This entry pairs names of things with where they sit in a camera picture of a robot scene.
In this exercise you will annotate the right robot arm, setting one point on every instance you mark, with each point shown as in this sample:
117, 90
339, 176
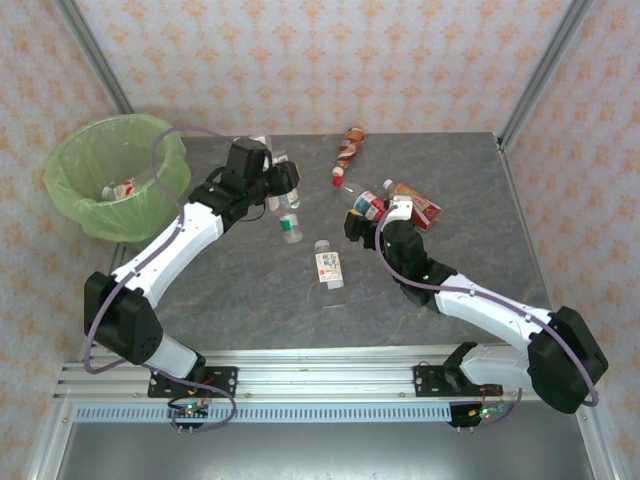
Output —
500, 310

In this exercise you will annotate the clear bottle red white label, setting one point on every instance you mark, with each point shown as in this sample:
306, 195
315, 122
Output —
120, 190

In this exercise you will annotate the red cap clear bottle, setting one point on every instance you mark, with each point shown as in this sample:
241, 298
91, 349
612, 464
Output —
367, 202

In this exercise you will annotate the small bottle white printed label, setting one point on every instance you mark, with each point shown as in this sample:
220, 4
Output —
329, 265

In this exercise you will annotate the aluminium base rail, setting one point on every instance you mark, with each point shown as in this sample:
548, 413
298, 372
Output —
325, 372

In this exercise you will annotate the green bag lined bin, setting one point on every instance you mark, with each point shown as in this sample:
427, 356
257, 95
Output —
100, 160

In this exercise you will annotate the brown coffee drink bottle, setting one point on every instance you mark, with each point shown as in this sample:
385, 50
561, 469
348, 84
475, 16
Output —
350, 147

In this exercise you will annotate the aluminium frame post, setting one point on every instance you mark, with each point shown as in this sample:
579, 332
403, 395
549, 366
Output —
92, 55
545, 70

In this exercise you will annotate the small bottle green band label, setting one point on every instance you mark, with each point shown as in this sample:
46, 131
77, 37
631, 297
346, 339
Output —
290, 227

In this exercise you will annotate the red snack box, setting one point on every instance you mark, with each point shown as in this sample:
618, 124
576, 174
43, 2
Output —
425, 207

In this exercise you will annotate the clear bottle pale green label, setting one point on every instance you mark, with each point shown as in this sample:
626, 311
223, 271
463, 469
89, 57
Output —
292, 200

